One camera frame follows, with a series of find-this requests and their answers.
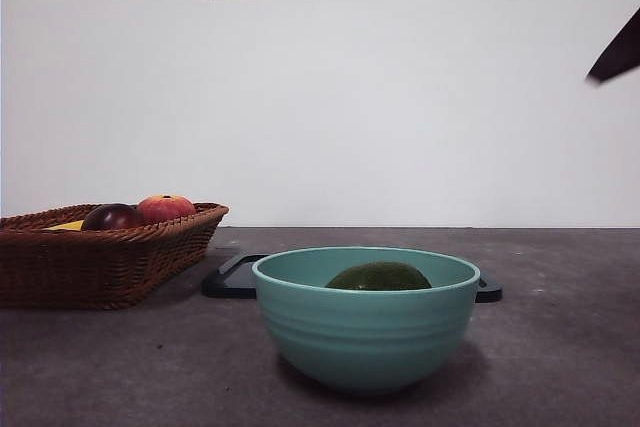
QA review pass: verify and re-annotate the dark green avocado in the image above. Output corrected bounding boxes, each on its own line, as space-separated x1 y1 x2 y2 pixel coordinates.
324 261 432 291

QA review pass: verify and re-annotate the teal ceramic bowl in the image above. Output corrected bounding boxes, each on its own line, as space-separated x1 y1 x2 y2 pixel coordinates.
251 246 481 396

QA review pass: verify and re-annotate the red orange peach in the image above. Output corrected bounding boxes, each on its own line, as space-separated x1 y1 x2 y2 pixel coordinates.
136 194 197 224

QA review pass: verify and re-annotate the black rectangular tray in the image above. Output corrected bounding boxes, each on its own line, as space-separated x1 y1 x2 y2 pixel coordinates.
201 253 504 303

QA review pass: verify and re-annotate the dark purple plum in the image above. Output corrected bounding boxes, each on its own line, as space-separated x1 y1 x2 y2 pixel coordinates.
81 203 147 232

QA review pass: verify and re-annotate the brown woven wicker basket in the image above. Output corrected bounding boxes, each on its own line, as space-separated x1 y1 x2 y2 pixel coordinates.
0 202 230 311

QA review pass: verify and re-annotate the yellow item in basket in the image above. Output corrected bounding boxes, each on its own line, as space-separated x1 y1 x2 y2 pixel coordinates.
42 219 85 233

